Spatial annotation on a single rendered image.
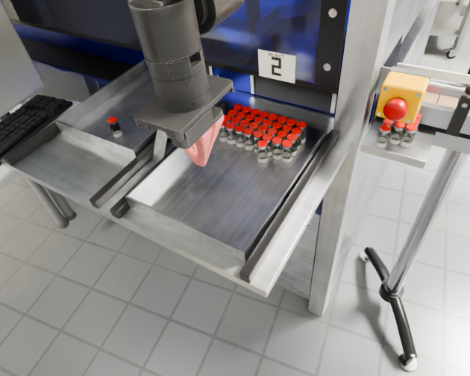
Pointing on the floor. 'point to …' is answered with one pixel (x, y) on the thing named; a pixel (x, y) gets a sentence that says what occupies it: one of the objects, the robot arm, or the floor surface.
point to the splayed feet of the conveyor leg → (408, 362)
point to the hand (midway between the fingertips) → (199, 159)
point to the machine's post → (350, 133)
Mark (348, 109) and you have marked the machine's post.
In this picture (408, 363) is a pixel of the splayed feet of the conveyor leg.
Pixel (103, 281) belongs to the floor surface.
